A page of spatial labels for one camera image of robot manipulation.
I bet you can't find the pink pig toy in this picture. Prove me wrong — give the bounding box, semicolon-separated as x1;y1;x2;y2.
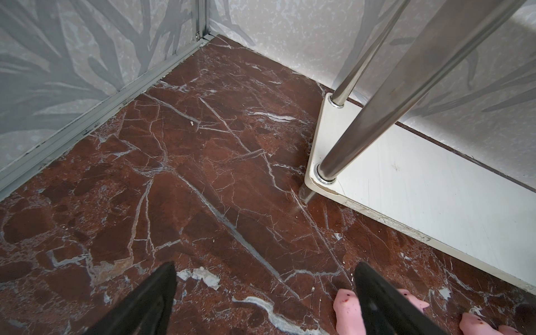
332;288;431;335
459;313;522;335

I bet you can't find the white two-tier shelf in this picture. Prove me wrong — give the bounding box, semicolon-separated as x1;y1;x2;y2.
300;1;535;293

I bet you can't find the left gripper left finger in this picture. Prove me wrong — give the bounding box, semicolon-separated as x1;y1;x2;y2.
85;262;177;334

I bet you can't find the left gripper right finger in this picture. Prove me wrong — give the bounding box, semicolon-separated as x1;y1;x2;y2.
354;262;445;335

